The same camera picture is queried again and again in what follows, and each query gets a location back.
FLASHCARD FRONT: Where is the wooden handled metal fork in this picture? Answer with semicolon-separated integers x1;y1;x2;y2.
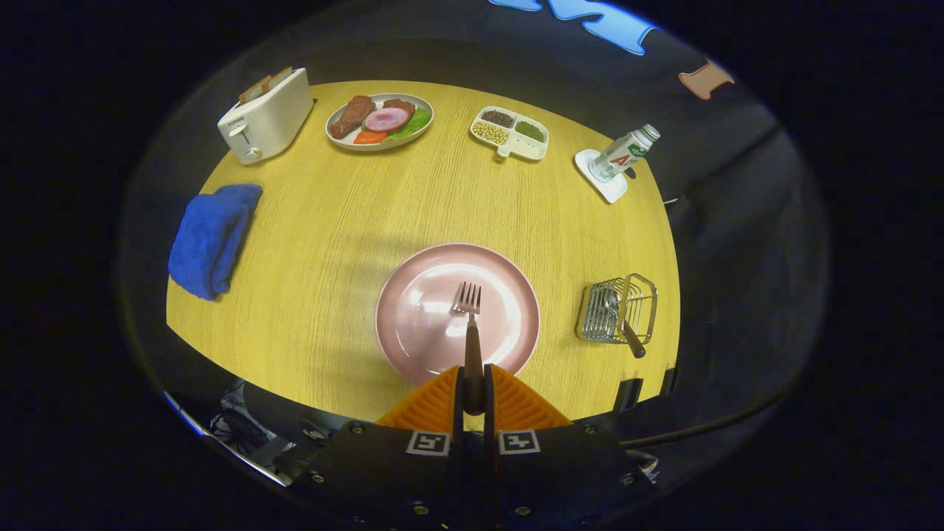
452;282;485;415

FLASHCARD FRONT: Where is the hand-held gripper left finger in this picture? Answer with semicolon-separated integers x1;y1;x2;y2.
284;364;467;531

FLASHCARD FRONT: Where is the white drink bottle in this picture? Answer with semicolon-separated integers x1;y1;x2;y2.
589;124;662;182

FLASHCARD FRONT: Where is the white square coaster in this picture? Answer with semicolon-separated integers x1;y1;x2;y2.
574;148;629;204

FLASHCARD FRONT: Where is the dark cable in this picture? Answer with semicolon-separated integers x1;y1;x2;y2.
619;402;790;449

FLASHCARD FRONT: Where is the green lettuce leaf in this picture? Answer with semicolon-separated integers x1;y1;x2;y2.
383;107;433;142

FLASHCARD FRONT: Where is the white toaster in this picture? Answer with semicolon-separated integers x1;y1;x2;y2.
217;67;315;166

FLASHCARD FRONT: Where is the folded blue cloth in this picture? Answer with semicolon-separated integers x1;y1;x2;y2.
167;184;263;302

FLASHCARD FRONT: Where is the large brown steak piece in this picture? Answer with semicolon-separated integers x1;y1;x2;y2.
329;95;377;140

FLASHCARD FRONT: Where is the wooden handled metal spoon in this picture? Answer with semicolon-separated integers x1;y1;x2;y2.
603;290;648;360

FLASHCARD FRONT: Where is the white divided dish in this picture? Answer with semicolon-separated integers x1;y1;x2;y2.
470;106;550;162

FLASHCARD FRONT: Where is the metal wire cutlery rack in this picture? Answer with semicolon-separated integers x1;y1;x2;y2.
575;274;659;345

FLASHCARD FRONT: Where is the pink ham slice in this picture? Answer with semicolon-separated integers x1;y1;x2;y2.
364;107;412;133

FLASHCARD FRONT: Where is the white oval food plate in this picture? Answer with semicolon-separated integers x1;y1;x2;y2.
325;93;435;153

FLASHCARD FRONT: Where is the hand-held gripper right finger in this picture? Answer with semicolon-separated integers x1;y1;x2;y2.
479;364;659;531

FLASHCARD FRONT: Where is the round pink plate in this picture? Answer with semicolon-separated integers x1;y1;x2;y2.
375;243;541;386

